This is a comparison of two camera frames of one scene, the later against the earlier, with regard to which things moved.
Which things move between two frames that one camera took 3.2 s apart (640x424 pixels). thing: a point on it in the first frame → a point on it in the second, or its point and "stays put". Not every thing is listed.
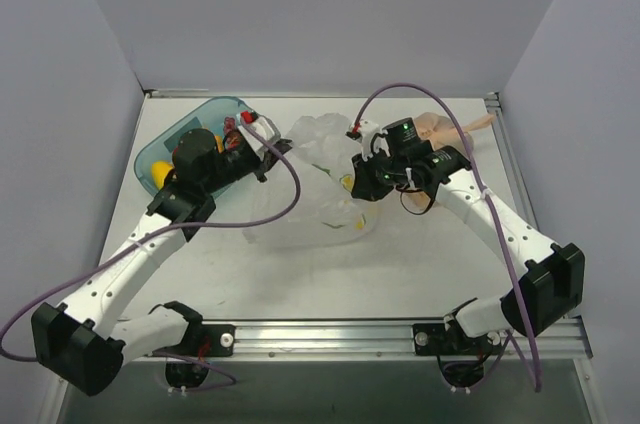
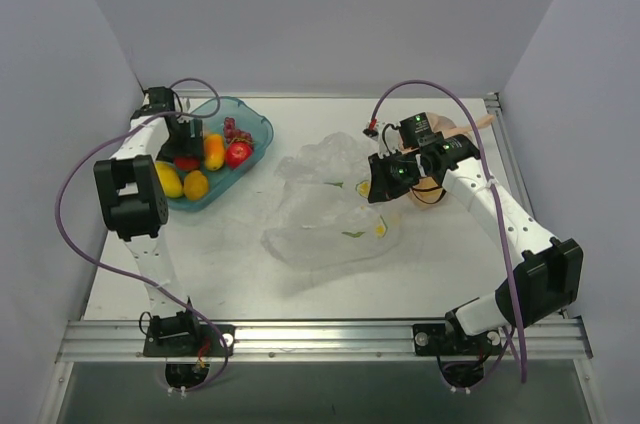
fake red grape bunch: x=230 y=128 stays put
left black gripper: x=270 y=159 → x=185 y=145
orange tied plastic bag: x=437 y=129 stays put
